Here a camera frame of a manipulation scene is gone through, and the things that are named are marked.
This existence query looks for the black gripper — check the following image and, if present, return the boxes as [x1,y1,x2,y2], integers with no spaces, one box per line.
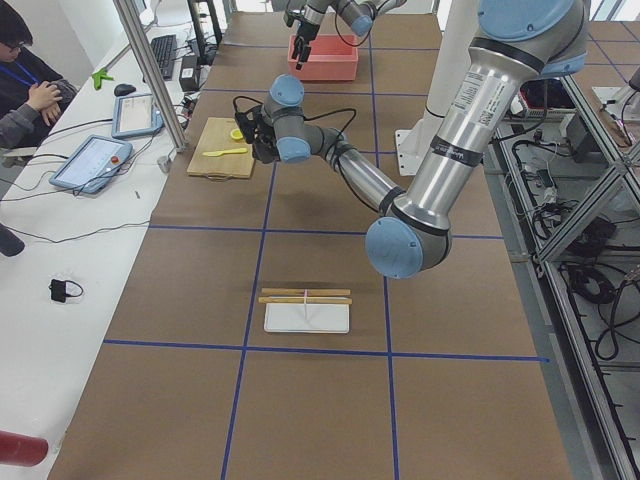
[234,106,277,164]
[284,7,320,69]

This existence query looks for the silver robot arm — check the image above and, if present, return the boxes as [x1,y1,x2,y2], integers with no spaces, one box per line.
[235,1,590,279]
[284,0,406,70]

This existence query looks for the yellow plastic knife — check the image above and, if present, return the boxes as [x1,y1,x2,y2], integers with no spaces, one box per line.
[202,147,248,157]

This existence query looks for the pink plastic bin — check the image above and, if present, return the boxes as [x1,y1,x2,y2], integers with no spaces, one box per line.
[288,34,359,82]

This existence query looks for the bamboo cutting board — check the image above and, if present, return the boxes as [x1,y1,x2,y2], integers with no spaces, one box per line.
[187,117,254,180]

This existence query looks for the black power adapter box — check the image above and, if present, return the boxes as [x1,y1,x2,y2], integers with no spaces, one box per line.
[179,55,200,92]

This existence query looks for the black keyboard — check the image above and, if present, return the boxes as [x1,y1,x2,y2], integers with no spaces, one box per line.
[150,35,177,80]

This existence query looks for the far blue teach pendant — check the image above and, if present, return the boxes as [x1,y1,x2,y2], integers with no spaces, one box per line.
[111,94,164,139]

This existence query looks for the blue teach pendant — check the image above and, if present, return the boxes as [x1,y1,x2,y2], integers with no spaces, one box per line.
[49,135,133,194]
[111,94,164,139]

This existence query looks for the black computer mouse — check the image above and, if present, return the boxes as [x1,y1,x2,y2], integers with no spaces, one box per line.
[113,83,137,97]

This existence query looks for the green plastic part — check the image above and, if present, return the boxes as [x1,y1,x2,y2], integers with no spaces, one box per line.
[91,68,114,91]

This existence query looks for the right wooden rack bar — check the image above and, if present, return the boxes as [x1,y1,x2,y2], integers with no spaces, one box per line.
[258,296,353,305]

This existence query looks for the near blue teach pendant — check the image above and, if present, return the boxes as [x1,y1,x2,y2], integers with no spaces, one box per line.
[49,135,133,194]

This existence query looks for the white rack tray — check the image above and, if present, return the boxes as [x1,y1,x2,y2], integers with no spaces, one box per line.
[264,303,350,334]

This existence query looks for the seated person dark clothes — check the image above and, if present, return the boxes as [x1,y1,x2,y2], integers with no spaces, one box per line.
[1,1,77,149]

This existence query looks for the small black clip device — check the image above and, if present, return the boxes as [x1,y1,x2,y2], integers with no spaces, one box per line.
[49,279,84,303]

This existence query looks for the red cylinder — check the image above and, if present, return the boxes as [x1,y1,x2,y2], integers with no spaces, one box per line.
[0,431,49,467]

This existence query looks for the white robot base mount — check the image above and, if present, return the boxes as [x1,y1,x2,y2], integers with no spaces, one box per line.
[395,0,479,176]

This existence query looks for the aluminium frame post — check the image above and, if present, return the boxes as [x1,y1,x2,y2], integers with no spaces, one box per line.
[113,0,187,153]

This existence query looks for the aluminium frame rail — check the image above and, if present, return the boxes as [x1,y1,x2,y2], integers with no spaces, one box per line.
[485,64,639,479]

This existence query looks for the black floor cables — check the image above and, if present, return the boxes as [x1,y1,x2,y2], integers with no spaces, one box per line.
[559,259,640,361]

